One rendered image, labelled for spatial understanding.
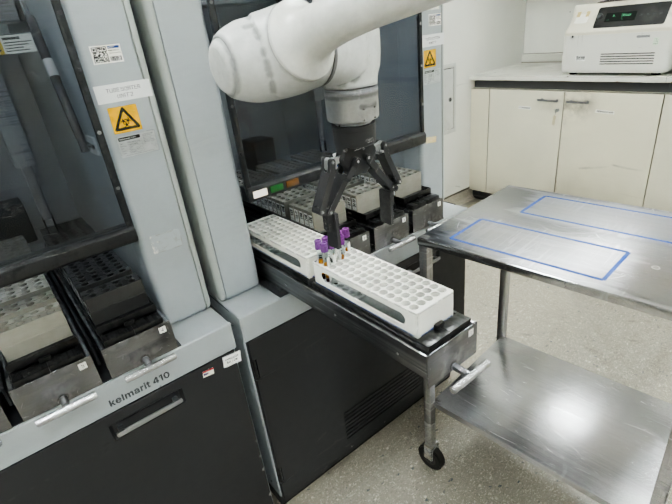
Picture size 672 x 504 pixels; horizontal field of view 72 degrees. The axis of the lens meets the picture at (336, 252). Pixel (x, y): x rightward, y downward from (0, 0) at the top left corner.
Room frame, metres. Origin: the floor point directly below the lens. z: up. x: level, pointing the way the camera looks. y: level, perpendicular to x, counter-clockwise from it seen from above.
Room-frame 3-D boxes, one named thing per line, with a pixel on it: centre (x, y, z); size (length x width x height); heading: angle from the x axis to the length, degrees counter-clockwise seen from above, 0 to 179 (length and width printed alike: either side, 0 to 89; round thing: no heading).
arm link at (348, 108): (0.80, -0.06, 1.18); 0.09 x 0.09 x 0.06
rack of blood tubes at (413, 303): (0.78, -0.07, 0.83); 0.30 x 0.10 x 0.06; 36
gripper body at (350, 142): (0.80, -0.06, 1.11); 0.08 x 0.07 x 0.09; 126
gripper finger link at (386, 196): (0.85, -0.11, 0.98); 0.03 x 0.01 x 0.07; 36
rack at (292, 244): (1.04, 0.11, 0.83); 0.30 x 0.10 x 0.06; 36
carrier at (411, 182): (1.34, -0.24, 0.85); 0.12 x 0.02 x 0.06; 125
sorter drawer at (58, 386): (0.93, 0.72, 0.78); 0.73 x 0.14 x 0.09; 36
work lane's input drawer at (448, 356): (0.89, 0.01, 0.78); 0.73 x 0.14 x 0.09; 36
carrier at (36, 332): (0.74, 0.58, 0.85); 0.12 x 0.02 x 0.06; 127
